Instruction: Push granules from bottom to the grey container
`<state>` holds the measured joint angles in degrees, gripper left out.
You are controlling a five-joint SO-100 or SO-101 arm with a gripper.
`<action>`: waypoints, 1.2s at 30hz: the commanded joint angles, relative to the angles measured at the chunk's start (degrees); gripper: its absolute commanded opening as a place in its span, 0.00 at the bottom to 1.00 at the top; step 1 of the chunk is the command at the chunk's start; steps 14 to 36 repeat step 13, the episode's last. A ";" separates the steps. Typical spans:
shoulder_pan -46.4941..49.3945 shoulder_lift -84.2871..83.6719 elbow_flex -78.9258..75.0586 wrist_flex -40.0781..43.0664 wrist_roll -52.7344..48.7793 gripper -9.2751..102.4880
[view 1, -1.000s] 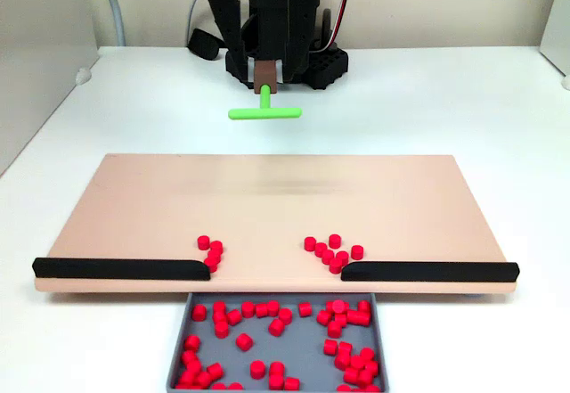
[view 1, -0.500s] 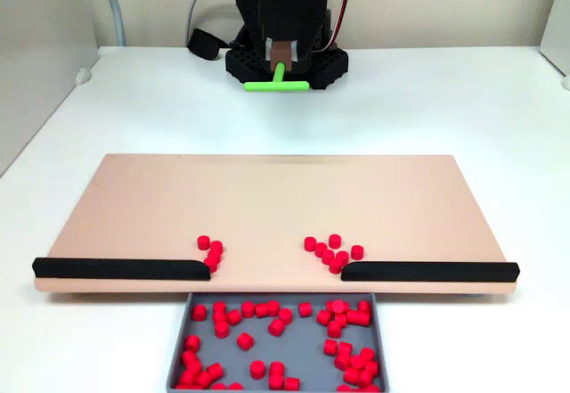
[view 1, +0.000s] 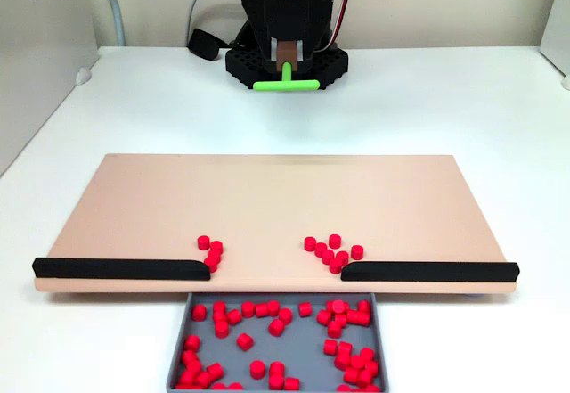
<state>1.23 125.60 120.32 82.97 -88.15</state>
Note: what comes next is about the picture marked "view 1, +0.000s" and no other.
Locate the green T-shaped pusher tool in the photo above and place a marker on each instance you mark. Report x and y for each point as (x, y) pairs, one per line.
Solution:
(285, 84)

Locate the red cylindrical granule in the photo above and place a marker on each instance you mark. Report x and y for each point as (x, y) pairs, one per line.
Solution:
(324, 317)
(199, 312)
(214, 255)
(342, 359)
(215, 370)
(182, 385)
(338, 306)
(327, 256)
(272, 307)
(248, 309)
(219, 317)
(364, 377)
(335, 266)
(203, 241)
(356, 251)
(342, 257)
(257, 369)
(216, 247)
(335, 329)
(304, 309)
(218, 385)
(276, 327)
(211, 264)
(352, 315)
(285, 315)
(340, 319)
(373, 388)
(367, 354)
(360, 318)
(261, 309)
(309, 243)
(234, 385)
(371, 368)
(363, 307)
(234, 317)
(187, 377)
(219, 307)
(244, 341)
(330, 347)
(189, 357)
(276, 382)
(221, 329)
(320, 248)
(343, 387)
(330, 308)
(291, 383)
(193, 366)
(356, 362)
(205, 377)
(276, 368)
(192, 343)
(335, 240)
(345, 348)
(352, 374)

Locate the grey rectangular container tray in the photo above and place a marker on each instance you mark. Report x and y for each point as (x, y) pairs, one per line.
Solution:
(303, 348)

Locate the beige flat board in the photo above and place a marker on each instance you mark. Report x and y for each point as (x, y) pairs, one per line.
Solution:
(276, 197)

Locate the white putty blob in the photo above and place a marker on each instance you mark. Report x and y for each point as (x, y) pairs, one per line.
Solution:
(83, 76)

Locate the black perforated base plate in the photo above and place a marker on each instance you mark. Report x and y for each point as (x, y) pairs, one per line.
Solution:
(240, 70)

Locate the black guide rail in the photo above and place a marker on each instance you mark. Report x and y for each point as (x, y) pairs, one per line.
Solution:
(427, 272)
(116, 269)

